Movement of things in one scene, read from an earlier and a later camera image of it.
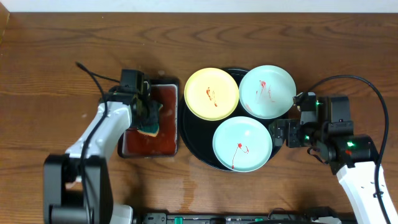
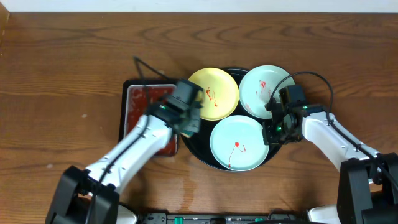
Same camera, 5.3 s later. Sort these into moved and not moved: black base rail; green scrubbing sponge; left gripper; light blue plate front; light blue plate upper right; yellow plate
Moved: left gripper; green scrubbing sponge
Not moved: light blue plate front; black base rail; yellow plate; light blue plate upper right
